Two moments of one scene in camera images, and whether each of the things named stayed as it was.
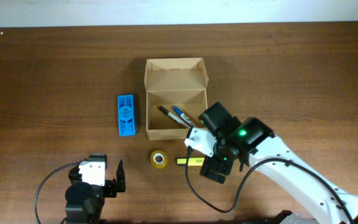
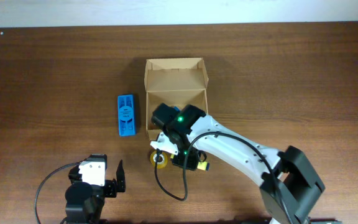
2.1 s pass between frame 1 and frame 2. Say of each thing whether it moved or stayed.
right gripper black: moved
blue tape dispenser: stayed
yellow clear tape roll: stayed
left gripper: stayed
